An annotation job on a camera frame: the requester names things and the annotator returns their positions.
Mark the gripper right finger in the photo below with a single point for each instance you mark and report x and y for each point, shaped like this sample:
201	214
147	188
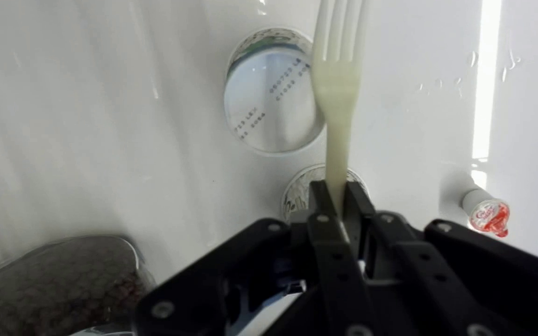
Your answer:
460	280

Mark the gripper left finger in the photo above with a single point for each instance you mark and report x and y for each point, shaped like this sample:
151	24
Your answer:
329	261

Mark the white plastic fork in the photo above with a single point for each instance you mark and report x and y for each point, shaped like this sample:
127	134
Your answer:
336	93

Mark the upturned printed paper cup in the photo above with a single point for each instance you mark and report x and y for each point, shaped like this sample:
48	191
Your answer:
297	191
264	102

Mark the small red-lidded creamer pod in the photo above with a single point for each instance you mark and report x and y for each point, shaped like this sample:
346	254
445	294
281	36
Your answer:
486	212

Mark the clear container of brown beans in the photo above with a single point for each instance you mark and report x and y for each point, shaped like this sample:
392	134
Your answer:
54	289

